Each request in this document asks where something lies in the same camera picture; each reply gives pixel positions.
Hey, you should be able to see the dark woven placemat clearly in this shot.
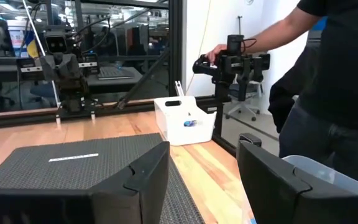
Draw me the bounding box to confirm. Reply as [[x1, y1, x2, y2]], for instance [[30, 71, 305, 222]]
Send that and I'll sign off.
[[0, 133, 204, 224]]

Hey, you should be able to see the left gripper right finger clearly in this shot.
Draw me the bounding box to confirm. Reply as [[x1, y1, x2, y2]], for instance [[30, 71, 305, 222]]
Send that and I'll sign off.
[[237, 139, 358, 224]]

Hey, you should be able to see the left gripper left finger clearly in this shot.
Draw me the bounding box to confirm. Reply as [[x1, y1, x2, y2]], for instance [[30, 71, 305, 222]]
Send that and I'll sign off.
[[0, 141, 170, 224]]

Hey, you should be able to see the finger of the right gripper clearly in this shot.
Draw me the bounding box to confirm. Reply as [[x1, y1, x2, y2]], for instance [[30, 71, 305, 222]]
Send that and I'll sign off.
[[59, 53, 81, 79], [40, 55, 59, 82]]

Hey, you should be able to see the person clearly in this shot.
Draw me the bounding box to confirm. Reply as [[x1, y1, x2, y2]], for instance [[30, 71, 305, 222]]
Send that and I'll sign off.
[[267, 0, 358, 190]]

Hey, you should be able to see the white cable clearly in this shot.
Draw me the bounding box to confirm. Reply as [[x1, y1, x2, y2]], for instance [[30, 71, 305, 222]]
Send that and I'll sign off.
[[22, 0, 62, 106]]

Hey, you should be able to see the blue yellow flag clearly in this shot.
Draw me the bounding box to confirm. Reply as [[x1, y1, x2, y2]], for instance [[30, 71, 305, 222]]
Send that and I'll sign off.
[[25, 29, 40, 60]]

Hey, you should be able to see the person's hand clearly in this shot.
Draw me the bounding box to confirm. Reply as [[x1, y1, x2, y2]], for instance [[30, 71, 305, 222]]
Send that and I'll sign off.
[[205, 43, 229, 63]]

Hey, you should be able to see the white plastic bin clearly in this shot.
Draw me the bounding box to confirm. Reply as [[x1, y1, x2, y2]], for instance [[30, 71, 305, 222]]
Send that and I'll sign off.
[[153, 95, 217, 147]]

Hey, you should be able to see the white office chair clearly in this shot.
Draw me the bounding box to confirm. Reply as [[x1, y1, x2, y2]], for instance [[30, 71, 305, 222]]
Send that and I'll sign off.
[[225, 79, 265, 122]]

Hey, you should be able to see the black laptop keyboard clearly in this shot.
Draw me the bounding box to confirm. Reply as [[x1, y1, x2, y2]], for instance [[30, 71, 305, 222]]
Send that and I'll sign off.
[[98, 65, 136, 80]]

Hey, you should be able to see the dark grey desk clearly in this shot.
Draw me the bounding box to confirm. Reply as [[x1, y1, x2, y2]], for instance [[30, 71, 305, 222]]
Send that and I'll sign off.
[[85, 67, 167, 94]]

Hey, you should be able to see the person's forearm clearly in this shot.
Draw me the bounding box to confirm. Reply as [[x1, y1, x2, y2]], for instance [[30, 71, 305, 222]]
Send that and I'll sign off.
[[225, 7, 323, 55]]

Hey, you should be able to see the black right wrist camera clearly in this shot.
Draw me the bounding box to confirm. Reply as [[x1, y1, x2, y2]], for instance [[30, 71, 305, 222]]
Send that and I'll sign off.
[[44, 30, 68, 55]]

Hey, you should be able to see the yellow hanging cable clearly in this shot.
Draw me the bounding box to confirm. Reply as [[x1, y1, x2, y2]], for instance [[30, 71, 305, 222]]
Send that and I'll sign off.
[[186, 0, 213, 94]]

